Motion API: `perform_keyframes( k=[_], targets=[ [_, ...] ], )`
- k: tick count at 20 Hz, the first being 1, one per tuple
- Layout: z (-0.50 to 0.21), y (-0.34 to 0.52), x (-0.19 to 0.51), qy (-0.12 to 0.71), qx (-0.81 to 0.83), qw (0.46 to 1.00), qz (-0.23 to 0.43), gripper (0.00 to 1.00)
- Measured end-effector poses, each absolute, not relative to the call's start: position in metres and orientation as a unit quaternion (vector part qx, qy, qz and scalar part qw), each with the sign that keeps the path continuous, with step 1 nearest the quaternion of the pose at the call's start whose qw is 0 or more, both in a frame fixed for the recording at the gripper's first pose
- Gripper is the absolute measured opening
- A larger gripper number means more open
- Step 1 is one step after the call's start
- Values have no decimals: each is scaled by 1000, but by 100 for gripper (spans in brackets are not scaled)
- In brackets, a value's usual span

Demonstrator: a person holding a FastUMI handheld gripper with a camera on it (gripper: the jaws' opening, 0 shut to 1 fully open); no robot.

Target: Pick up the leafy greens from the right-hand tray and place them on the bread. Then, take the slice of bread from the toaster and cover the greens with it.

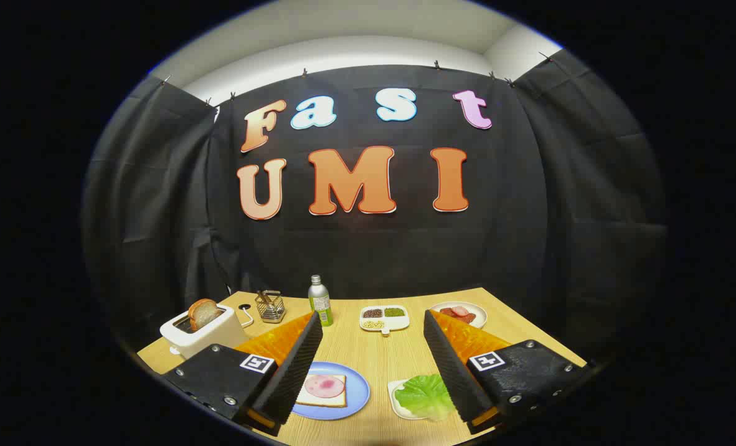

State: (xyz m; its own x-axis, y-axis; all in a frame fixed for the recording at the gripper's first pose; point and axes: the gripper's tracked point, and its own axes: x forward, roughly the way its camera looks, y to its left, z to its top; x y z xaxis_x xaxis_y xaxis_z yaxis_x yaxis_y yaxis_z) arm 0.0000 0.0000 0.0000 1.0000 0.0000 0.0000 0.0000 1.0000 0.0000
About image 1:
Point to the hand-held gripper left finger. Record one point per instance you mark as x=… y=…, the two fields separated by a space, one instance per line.
x=297 y=371

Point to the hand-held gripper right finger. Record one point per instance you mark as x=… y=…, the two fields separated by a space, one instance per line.
x=451 y=371

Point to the green lettuce leaf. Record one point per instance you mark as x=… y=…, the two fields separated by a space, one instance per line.
x=424 y=396

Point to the toasted bread slice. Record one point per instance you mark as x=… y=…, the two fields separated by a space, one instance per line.
x=202 y=313

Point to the pink ham slice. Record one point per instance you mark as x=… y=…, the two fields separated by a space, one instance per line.
x=324 y=386

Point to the white bread slice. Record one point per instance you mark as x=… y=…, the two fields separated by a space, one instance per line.
x=337 y=401

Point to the white round plate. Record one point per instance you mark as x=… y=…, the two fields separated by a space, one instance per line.
x=479 y=317

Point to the white square plate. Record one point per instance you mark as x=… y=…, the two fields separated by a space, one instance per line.
x=395 y=396

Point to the pink meat slice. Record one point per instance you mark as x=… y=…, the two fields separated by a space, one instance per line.
x=460 y=310

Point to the blue round plate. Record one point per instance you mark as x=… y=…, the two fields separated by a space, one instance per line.
x=357 y=390

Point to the white divided dish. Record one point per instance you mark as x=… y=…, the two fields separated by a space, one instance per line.
x=399 y=323

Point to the silver bottle green label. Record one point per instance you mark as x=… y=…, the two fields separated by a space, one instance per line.
x=320 y=303

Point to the brown sticks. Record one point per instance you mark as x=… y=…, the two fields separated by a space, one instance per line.
x=264 y=297

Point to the pile of green beans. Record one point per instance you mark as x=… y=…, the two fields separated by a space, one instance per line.
x=394 y=312

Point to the pile of pale beans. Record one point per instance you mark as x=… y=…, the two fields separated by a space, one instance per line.
x=373 y=324

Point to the white toaster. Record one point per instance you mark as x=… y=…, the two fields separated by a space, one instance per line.
x=207 y=342

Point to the pile of dark beans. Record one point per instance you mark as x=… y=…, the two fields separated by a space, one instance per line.
x=373 y=313

